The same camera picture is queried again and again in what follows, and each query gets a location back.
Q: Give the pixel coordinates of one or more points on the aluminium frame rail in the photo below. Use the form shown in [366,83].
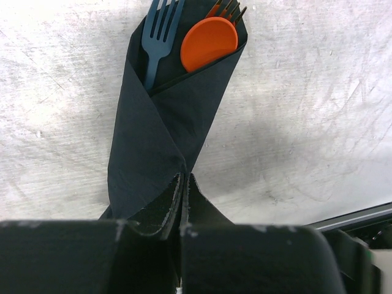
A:
[357,219]

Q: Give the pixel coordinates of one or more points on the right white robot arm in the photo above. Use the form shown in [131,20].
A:
[359,270]

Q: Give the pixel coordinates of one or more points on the gold fork green handle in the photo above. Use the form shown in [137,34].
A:
[230,11]

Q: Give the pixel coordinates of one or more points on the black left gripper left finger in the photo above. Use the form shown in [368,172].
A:
[139,255]

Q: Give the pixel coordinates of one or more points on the blue plastic fork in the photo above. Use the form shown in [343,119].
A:
[158,35]

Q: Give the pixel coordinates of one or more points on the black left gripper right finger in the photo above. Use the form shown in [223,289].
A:
[219,256]

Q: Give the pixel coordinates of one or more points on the orange plastic spoon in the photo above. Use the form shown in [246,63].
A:
[207,41]

